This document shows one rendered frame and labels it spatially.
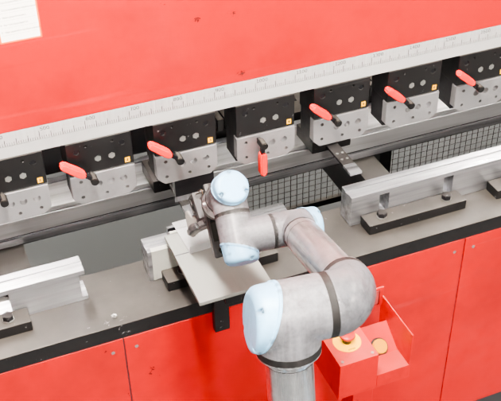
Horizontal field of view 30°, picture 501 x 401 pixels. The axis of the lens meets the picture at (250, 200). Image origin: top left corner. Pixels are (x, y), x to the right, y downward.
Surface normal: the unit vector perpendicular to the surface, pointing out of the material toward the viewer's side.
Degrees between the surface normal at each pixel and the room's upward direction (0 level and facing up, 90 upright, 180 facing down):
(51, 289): 90
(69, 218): 90
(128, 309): 0
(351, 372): 90
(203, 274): 0
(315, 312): 53
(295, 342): 78
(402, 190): 90
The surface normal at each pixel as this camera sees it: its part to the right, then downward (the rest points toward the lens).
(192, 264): -0.02, -0.79
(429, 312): 0.37, 0.55
